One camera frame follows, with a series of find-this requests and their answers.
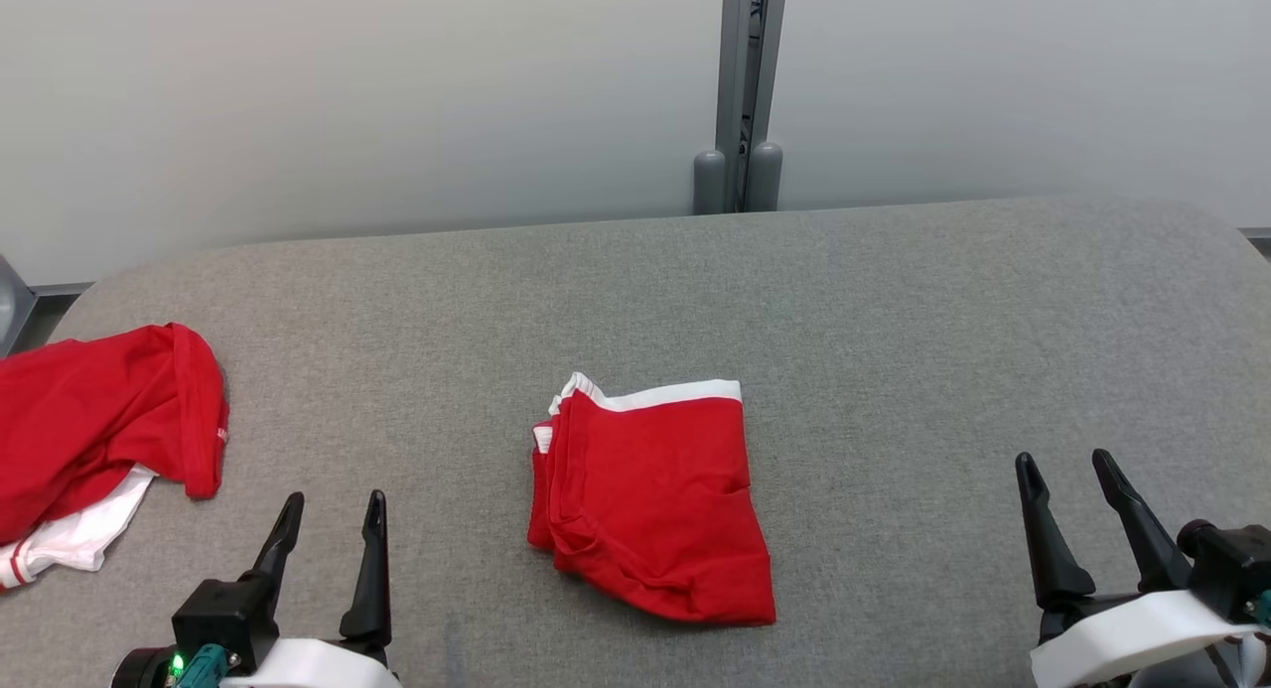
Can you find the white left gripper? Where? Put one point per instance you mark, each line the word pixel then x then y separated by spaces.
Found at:
pixel 318 663

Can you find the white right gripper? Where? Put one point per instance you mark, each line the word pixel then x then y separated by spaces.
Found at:
pixel 1122 638

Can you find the red basketball jersey white sleeves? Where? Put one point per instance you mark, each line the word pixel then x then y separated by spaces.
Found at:
pixel 89 420

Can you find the red shorts with white trim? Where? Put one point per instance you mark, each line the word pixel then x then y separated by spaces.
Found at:
pixel 655 499

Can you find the black cylindrical left gripper motor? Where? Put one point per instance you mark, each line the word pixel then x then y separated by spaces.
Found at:
pixel 139 670

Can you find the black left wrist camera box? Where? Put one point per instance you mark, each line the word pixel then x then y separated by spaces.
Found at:
pixel 223 619

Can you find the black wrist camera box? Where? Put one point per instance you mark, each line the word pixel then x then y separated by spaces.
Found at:
pixel 1231 569
pixel 223 619

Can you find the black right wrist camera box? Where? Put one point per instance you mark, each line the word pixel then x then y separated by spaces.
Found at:
pixel 1231 569

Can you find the grey metal frame with caster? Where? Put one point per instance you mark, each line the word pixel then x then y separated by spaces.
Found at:
pixel 10 306

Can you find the grey metal post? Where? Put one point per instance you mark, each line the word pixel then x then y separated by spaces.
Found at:
pixel 740 72

